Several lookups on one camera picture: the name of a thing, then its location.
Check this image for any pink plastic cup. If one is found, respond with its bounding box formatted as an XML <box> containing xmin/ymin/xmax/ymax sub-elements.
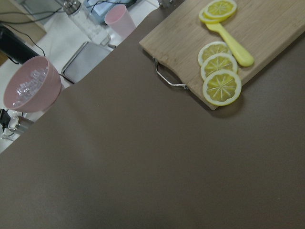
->
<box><xmin>104</xmin><ymin>4</ymin><xmax>136</xmax><ymax>39</ymax></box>

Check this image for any grey tray with cloth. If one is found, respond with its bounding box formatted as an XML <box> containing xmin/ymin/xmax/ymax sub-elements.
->
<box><xmin>61</xmin><ymin>42</ymin><xmax>111</xmax><ymax>83</ymax></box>

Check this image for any lemon slice on knife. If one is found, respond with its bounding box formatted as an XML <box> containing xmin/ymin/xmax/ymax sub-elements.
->
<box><xmin>198</xmin><ymin>0</ymin><xmax>237</xmax><ymax>23</ymax></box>

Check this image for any bamboo cutting board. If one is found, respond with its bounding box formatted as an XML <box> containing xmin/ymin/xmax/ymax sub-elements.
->
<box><xmin>140</xmin><ymin>0</ymin><xmax>305</xmax><ymax>103</ymax></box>

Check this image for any clear bottle with steel cap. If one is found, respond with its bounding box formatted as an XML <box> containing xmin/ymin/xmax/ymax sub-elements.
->
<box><xmin>63</xmin><ymin>0</ymin><xmax>111</xmax><ymax>46</ymax></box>

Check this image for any lower lemon slice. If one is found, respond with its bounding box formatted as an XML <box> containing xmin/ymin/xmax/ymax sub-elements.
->
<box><xmin>197</xmin><ymin>41</ymin><xmax>232</xmax><ymax>66</ymax></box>

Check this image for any middle lemon slice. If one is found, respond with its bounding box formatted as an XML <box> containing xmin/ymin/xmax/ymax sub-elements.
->
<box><xmin>201</xmin><ymin>53</ymin><xmax>238</xmax><ymax>81</ymax></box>

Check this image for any pink bowl with ice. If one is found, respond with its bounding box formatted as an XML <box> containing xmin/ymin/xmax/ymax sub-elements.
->
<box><xmin>3</xmin><ymin>56</ymin><xmax>61</xmax><ymax>113</ymax></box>

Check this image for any aluminium frame post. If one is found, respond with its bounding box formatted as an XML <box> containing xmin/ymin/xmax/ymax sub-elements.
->
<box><xmin>157</xmin><ymin>0</ymin><xmax>184</xmax><ymax>9</ymax></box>

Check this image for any black water bottle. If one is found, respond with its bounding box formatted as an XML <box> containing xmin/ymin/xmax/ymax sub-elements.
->
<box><xmin>0</xmin><ymin>25</ymin><xmax>39</xmax><ymax>64</ymax></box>

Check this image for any lemon slice at corner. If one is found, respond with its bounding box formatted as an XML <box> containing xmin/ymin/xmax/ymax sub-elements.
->
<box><xmin>203</xmin><ymin>70</ymin><xmax>242</xmax><ymax>106</ymax></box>

